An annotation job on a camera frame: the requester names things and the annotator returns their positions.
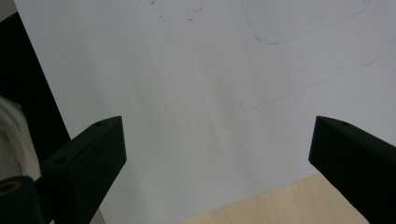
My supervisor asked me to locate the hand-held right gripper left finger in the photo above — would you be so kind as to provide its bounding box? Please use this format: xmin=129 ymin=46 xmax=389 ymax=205
xmin=36 ymin=115 xmax=128 ymax=224

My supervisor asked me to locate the white plastic object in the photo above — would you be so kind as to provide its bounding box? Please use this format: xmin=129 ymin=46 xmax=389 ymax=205
xmin=0 ymin=95 xmax=42 ymax=182

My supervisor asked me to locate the white paper sheet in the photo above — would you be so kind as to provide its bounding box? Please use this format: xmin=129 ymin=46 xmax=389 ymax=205
xmin=12 ymin=0 xmax=396 ymax=224

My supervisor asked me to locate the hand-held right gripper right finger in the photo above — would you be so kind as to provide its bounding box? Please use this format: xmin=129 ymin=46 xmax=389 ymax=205
xmin=308 ymin=115 xmax=396 ymax=224

